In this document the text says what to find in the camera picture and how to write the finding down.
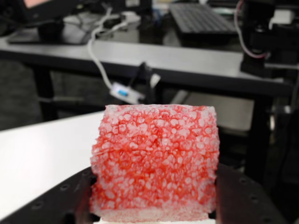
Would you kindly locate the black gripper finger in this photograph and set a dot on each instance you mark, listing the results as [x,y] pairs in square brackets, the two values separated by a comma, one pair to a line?
[243,203]
[51,203]

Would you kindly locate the red white speckled foam cube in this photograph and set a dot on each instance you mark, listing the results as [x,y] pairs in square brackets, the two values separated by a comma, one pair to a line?
[156,161]

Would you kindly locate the white adapter with blue label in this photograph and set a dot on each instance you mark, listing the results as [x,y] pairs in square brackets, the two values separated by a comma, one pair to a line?
[123,92]

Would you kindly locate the black monitor with stand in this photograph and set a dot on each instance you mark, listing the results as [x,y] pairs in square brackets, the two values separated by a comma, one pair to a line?
[49,30]

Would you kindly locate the black keyboard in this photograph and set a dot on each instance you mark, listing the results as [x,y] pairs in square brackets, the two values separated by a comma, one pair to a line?
[201,21]

